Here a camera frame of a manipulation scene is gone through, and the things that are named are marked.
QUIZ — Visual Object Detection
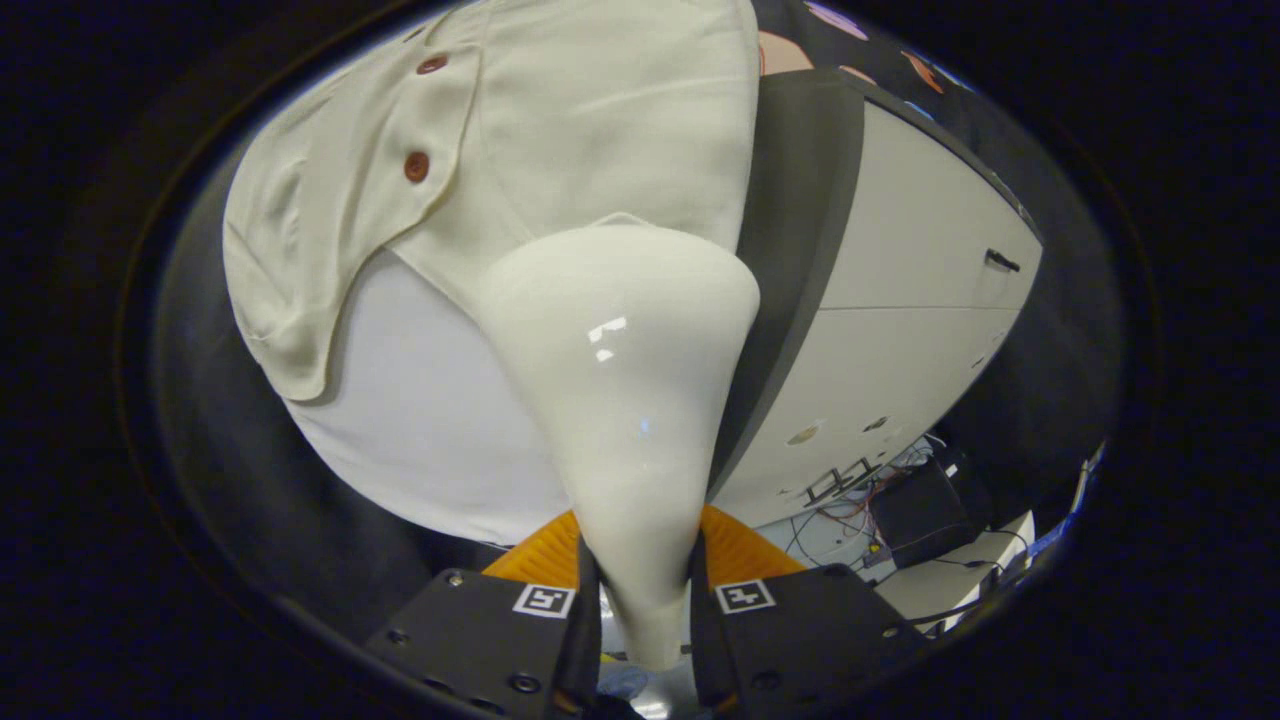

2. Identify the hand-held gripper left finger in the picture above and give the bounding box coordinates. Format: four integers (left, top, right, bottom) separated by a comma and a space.
362, 510, 604, 720

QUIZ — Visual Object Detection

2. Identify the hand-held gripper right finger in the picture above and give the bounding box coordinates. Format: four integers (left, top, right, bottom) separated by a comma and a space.
688, 505, 931, 717

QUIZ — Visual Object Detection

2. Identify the beige cabinet with grey top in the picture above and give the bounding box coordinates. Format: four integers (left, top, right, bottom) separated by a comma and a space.
705, 70, 1044, 529

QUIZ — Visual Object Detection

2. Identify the white garment steamer nozzle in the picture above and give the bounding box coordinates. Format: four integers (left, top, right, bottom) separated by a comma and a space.
478, 225, 761, 671

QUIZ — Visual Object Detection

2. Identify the white ironing board panel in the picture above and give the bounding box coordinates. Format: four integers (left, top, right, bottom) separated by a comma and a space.
285, 245, 581, 546

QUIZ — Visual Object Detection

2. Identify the black device box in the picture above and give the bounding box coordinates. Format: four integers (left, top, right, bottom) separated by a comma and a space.
870, 460, 991, 569

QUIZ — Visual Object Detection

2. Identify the cream button-up shirt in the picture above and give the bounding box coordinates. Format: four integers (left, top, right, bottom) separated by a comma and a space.
222, 0, 761, 401

